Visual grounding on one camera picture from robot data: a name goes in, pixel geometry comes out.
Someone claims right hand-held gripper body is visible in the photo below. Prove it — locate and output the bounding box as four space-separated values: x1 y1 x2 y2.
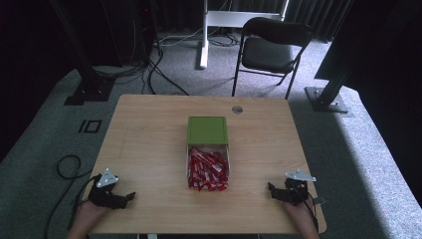
272 167 317 205

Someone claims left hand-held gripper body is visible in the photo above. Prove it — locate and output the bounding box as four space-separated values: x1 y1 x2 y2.
87 167 129 210

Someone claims person's right hand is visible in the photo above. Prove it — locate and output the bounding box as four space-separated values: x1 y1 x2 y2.
283 198 315 220

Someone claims person's left hand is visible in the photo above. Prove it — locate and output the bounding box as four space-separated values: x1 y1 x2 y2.
77 198 112 222

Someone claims clear drawer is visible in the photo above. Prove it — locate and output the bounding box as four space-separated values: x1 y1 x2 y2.
185 142 231 192

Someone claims pile of red packets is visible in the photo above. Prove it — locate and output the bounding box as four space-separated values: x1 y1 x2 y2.
187 147 230 192

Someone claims green box lid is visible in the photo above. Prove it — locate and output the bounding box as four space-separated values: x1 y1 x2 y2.
186 116 230 146

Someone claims black metal stand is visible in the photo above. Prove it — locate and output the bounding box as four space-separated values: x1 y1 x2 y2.
49 0 115 107
304 49 353 115

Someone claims black folding chair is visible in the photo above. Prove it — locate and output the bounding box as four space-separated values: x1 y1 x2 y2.
231 16 314 101

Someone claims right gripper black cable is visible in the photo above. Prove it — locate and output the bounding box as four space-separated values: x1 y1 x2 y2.
302 189 321 234

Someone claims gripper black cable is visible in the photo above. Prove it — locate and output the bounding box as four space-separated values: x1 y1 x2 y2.
302 189 321 234
44 154 98 239

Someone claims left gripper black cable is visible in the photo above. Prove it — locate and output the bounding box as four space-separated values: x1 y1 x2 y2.
44 154 98 239

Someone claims black floor cable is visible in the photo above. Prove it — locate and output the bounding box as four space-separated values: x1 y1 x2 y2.
146 49 190 97

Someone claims bundle of black cables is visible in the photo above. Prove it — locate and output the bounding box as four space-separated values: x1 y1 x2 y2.
92 63 148 83

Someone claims white desk frame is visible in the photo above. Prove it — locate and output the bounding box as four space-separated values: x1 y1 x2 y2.
198 0 291 70

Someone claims white floor cable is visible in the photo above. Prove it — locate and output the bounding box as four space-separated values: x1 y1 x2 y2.
158 27 204 47

